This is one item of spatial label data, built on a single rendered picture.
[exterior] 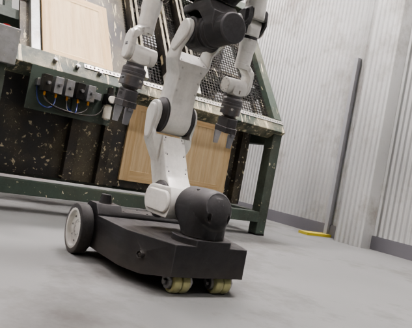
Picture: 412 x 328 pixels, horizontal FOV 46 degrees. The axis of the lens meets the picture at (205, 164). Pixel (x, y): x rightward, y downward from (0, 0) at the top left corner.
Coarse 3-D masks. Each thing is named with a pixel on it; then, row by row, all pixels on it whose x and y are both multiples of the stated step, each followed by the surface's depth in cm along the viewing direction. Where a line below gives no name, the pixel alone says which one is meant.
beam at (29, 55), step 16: (32, 48) 267; (16, 64) 260; (48, 64) 268; (64, 64) 275; (80, 64) 282; (96, 80) 284; (112, 80) 292; (144, 96) 304; (208, 112) 333; (240, 128) 358; (256, 128) 362; (272, 128) 369
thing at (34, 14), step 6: (30, 0) 286; (36, 0) 288; (30, 6) 284; (36, 6) 286; (30, 12) 282; (36, 12) 283; (30, 18) 280; (36, 18) 281; (30, 24) 278; (36, 24) 279; (30, 30) 276; (36, 30) 276; (30, 36) 274; (36, 36) 274; (30, 42) 272; (36, 42) 272; (36, 48) 270
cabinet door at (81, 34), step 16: (48, 0) 297; (64, 0) 306; (80, 0) 314; (48, 16) 290; (64, 16) 299; (80, 16) 307; (96, 16) 316; (48, 32) 284; (64, 32) 292; (80, 32) 300; (96, 32) 309; (48, 48) 278; (64, 48) 286; (80, 48) 294; (96, 48) 302; (96, 64) 295; (112, 64) 303
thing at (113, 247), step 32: (192, 192) 170; (96, 224) 190; (128, 224) 182; (160, 224) 199; (192, 224) 163; (224, 224) 164; (128, 256) 166; (160, 256) 158; (192, 256) 159; (224, 256) 166
